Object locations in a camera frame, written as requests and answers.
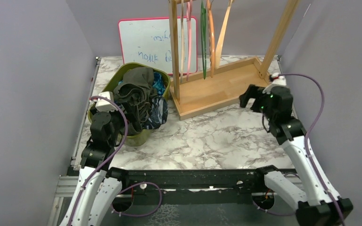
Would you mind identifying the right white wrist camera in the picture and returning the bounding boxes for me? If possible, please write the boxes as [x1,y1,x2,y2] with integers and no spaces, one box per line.
[262,73,287,94]

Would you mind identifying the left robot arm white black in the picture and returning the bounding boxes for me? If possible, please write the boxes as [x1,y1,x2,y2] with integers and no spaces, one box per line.
[60,111,129,226]

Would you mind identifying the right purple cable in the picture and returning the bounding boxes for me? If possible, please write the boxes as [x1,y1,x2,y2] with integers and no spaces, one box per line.
[253,73,347,226]

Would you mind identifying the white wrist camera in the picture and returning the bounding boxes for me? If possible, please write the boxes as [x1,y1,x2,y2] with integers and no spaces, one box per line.
[95,91,117,112]
[262,73,287,94]

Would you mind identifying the beige wooden hanger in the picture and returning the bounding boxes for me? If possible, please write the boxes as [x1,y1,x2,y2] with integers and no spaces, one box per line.
[214,0,234,69]

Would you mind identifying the red framed whiteboard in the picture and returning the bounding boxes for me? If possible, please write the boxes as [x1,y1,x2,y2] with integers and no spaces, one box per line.
[118,16,198,74]

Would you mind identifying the dark blue patterned shorts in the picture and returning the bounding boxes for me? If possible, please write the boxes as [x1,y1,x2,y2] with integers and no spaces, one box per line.
[142,96,168,129]

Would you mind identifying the blue leaf print shorts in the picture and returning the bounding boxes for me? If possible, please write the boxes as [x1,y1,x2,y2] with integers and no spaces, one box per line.
[114,68,165,97]

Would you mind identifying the wooden clothes rack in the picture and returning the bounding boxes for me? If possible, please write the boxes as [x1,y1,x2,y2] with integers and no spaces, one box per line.
[168,0,299,120]

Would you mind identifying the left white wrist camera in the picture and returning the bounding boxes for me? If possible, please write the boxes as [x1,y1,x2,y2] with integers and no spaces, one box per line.
[95,91,117,112]

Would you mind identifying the green plastic hanger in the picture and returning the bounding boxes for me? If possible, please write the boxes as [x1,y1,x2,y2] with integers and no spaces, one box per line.
[200,0,207,80]

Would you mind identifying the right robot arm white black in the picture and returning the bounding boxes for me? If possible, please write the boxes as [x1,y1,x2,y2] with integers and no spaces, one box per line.
[239,84,353,226]

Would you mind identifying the light wooden hanger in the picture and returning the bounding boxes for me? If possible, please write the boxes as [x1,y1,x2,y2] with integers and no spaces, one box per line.
[180,0,185,84]

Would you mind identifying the orange wooden hanger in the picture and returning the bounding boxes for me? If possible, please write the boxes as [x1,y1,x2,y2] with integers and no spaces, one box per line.
[206,0,215,78]

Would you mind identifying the dark olive shorts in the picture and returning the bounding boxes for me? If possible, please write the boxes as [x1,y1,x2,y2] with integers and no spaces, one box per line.
[114,67,157,136]

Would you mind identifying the pink plastic hanger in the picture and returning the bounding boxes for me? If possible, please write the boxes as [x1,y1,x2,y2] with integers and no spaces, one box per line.
[186,1,192,81]

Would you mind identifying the black metal base rail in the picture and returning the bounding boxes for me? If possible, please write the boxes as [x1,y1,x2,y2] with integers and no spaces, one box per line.
[102,168,297,226]

